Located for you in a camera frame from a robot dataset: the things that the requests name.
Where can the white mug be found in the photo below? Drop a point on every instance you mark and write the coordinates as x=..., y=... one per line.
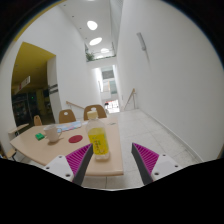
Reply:
x=51, y=133

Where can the yellow drink bottle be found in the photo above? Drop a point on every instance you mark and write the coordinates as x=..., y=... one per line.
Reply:
x=97, y=140

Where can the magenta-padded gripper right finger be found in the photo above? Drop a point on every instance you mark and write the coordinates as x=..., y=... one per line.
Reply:
x=146, y=159

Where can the colourful printed paper sheet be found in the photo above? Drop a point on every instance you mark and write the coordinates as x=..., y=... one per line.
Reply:
x=71, y=126

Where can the dark wall sign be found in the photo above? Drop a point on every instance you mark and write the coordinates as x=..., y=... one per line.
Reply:
x=53, y=88

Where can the light wooden side table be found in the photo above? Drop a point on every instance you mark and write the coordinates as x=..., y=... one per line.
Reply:
x=18, y=128

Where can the flat round red coaster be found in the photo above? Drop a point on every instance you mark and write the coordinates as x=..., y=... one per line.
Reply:
x=75, y=139

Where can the green potted plant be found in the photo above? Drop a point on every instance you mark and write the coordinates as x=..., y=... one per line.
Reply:
x=89, y=56

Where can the wooden chair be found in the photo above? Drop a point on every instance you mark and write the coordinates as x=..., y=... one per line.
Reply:
x=66, y=117
x=37, y=120
x=100, y=111

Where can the round ceiling lights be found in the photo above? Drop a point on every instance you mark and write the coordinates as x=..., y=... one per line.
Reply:
x=92, y=25

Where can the dark shelf unit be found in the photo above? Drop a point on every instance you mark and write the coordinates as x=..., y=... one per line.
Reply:
x=23, y=108

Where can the wooden stair handrail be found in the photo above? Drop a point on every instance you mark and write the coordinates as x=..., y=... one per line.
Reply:
x=130, y=96
x=75, y=105

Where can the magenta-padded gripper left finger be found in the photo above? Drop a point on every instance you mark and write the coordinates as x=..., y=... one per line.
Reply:
x=77, y=160

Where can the hanging white sign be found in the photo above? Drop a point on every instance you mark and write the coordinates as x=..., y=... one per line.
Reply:
x=23, y=84

